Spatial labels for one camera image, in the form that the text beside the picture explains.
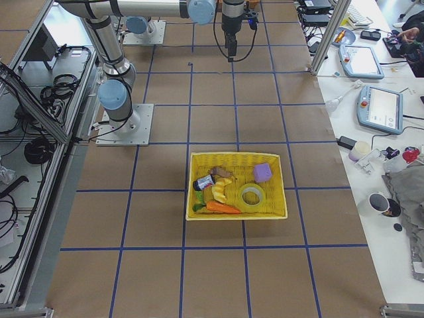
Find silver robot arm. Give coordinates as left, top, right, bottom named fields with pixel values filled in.
left=125, top=16, right=156, bottom=35
left=59, top=1, right=248, bottom=135

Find teach pendant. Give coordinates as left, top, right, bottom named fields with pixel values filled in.
left=356, top=85, right=403, bottom=135
left=339, top=44, right=384, bottom=80

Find blue bowl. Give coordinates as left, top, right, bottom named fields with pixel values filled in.
left=332, top=27, right=356, bottom=46

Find small dark jar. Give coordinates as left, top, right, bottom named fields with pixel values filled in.
left=193, top=174, right=215, bottom=191

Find yellow tape roll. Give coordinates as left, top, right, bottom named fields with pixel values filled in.
left=238, top=184, right=266, bottom=212

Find grey cloth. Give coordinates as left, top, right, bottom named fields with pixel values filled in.
left=382, top=165, right=423, bottom=282

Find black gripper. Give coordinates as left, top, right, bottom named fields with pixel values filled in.
left=221, top=0, right=244, bottom=56

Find brown toy animal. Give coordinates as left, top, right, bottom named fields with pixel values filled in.
left=209, top=166, right=233, bottom=178

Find red toy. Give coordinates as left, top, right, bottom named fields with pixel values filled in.
left=402, top=146, right=420, bottom=164

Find green toy leaf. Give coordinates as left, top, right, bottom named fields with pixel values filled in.
left=192, top=191, right=207, bottom=213

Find lavender white cup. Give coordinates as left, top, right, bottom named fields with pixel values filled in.
left=348, top=141, right=371, bottom=162

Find yellow plastic basket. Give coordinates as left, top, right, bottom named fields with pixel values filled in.
left=185, top=152, right=288, bottom=221

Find upper teach pendant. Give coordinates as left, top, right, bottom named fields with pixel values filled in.
left=339, top=44, right=384, bottom=80

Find lower teach pendant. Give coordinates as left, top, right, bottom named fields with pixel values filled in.
left=356, top=85, right=403, bottom=135

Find peeled toy banana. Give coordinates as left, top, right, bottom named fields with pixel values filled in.
left=211, top=178, right=233, bottom=203

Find black power adapter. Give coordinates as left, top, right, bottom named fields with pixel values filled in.
left=337, top=136, right=357, bottom=150

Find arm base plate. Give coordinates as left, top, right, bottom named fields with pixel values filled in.
left=123, top=17, right=166, bottom=46
left=95, top=103, right=154, bottom=146

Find aluminium frame post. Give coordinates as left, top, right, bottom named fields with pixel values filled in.
left=309, top=0, right=351, bottom=76

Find white light bulb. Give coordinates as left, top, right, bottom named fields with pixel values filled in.
left=325, top=95, right=344, bottom=113

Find purple cube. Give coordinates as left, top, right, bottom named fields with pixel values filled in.
left=253, top=163, right=272, bottom=183

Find toy carrot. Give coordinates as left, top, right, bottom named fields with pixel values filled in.
left=206, top=200, right=242, bottom=215

